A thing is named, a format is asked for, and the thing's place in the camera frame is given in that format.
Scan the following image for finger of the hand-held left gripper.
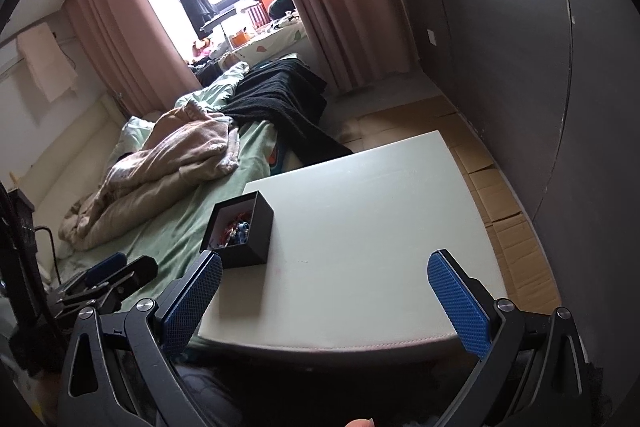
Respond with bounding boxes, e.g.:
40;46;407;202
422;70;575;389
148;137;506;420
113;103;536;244
49;251;129;308
54;255;160;324

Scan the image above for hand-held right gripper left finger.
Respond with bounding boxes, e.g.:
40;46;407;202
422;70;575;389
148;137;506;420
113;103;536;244
55;250;224;427

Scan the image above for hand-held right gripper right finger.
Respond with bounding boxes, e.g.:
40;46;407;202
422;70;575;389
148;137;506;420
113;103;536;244
426;248;602;427

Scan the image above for black square box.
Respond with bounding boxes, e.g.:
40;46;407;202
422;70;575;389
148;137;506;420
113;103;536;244
199;190;274;270

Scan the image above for cardboard floor sheets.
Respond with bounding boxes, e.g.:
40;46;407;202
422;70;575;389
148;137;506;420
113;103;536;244
344;96;562;309

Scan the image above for beige blanket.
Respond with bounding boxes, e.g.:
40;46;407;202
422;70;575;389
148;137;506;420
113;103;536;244
58;99;242;251

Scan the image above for bed with green sheet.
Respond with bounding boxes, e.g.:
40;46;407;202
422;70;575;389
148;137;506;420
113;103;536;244
47;54;327;289

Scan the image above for black knitted blanket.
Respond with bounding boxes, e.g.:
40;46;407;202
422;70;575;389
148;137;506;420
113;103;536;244
219;58;354;168

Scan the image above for pink stuffed toys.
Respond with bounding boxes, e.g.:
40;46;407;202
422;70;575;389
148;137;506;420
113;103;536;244
191;38;214;64

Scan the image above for leaf patterned cloth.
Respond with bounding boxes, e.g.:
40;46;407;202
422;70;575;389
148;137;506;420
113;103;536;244
234;21;309;66

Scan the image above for black cable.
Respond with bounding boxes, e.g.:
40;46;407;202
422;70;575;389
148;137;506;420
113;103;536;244
27;226;59;289

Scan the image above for beige cloth on wall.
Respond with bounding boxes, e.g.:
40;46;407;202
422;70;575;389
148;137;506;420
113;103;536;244
14;22;79;104

